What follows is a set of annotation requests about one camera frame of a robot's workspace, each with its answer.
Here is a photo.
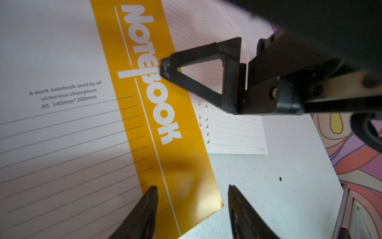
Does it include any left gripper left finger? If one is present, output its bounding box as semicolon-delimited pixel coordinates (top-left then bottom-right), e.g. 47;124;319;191
109;186;158;239

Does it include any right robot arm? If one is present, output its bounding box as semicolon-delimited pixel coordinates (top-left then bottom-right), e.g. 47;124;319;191
160;1;382;151

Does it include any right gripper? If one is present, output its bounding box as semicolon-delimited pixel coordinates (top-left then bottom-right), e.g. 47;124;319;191
160;30;382;115

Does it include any cream lined notebook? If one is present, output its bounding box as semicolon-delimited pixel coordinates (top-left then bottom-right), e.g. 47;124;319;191
1;1;223;239
162;1;268;154

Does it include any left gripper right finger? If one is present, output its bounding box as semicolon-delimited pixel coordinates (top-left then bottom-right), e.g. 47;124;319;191
228;185;278;239

